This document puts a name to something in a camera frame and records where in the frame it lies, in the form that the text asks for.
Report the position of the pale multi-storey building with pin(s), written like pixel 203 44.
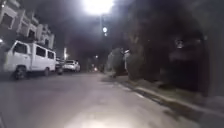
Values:
pixel 23 25

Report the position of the row of trees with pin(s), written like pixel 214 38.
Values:
pixel 156 50

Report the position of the raised pavement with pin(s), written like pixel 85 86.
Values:
pixel 186 96

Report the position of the white car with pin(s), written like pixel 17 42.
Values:
pixel 71 65

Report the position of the dark vehicle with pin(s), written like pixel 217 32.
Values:
pixel 59 66

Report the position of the grey concrete road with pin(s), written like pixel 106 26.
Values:
pixel 76 100

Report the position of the white van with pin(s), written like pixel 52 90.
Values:
pixel 30 58

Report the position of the concrete kerb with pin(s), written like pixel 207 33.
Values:
pixel 160 100

